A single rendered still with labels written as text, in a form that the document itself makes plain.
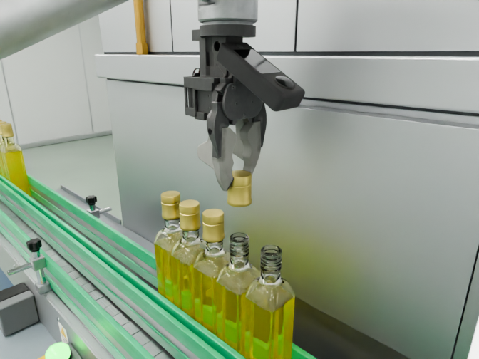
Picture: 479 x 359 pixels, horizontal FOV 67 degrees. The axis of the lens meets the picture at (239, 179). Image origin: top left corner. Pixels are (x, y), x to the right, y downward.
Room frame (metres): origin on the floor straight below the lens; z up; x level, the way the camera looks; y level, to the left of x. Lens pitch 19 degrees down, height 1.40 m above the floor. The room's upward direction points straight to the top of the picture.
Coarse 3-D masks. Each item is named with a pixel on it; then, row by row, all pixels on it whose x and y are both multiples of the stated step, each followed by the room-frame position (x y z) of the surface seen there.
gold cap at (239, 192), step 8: (240, 176) 0.47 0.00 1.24; (248, 176) 0.47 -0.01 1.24; (232, 184) 0.47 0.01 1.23; (240, 184) 0.47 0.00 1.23; (248, 184) 0.47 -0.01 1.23; (232, 192) 0.47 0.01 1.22; (240, 192) 0.47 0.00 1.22; (248, 192) 0.47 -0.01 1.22; (232, 200) 0.47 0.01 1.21; (240, 200) 0.47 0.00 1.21; (248, 200) 0.47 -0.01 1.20
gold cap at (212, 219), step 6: (210, 210) 0.53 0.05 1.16; (216, 210) 0.53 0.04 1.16; (204, 216) 0.51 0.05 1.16; (210, 216) 0.51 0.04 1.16; (216, 216) 0.51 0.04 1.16; (222, 216) 0.52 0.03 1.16; (204, 222) 0.51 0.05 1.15; (210, 222) 0.51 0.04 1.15; (216, 222) 0.51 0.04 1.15; (222, 222) 0.52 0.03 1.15; (204, 228) 0.51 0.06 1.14; (210, 228) 0.51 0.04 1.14; (216, 228) 0.51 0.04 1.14; (222, 228) 0.52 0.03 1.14; (204, 234) 0.51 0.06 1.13; (210, 234) 0.51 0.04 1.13; (216, 234) 0.51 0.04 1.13; (222, 234) 0.52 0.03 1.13; (210, 240) 0.51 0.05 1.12; (216, 240) 0.51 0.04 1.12
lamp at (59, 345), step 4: (56, 344) 0.57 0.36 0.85; (60, 344) 0.57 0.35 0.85; (64, 344) 0.58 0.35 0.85; (48, 348) 0.57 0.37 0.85; (52, 348) 0.56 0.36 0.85; (56, 348) 0.56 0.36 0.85; (60, 348) 0.56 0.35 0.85; (64, 348) 0.56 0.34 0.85; (68, 348) 0.57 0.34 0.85; (48, 352) 0.56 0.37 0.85; (52, 352) 0.55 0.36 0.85; (56, 352) 0.55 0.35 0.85; (60, 352) 0.56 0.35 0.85; (64, 352) 0.56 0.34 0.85; (68, 352) 0.57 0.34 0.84; (48, 356) 0.55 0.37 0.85; (52, 356) 0.55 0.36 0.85; (56, 356) 0.55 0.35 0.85; (60, 356) 0.55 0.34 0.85; (64, 356) 0.55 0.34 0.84; (68, 356) 0.56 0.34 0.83
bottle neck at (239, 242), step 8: (240, 232) 0.49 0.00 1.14; (232, 240) 0.47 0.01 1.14; (240, 240) 0.47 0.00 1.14; (248, 240) 0.48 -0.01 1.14; (232, 248) 0.47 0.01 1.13; (240, 248) 0.47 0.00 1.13; (248, 248) 0.48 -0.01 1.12; (232, 256) 0.47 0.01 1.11; (240, 256) 0.47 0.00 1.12; (248, 256) 0.48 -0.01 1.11; (232, 264) 0.47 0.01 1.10; (240, 264) 0.47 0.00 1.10; (248, 264) 0.48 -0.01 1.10
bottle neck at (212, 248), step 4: (208, 244) 0.51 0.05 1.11; (212, 244) 0.51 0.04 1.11; (216, 244) 0.51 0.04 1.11; (220, 244) 0.51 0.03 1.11; (208, 248) 0.51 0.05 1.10; (212, 248) 0.51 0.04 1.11; (216, 248) 0.51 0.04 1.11; (220, 248) 0.51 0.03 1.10; (208, 252) 0.51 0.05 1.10; (212, 252) 0.51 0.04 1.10; (216, 252) 0.51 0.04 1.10; (220, 252) 0.51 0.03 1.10
